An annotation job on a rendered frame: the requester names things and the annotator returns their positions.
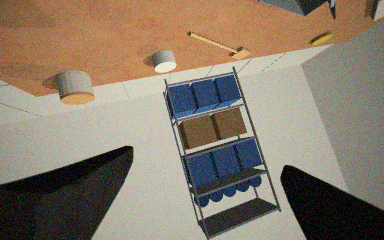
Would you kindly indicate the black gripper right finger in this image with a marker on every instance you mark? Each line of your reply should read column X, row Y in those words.
column 325, row 212

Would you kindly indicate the grey cylinder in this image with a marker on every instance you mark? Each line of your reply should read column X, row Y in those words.
column 75, row 87
column 163, row 61

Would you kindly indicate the yellow flat round disc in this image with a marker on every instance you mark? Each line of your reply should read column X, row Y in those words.
column 321, row 38

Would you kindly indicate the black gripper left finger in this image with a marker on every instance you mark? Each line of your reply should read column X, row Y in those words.
column 67, row 203

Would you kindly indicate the grey rectangular tray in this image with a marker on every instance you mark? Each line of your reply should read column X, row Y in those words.
column 300, row 7

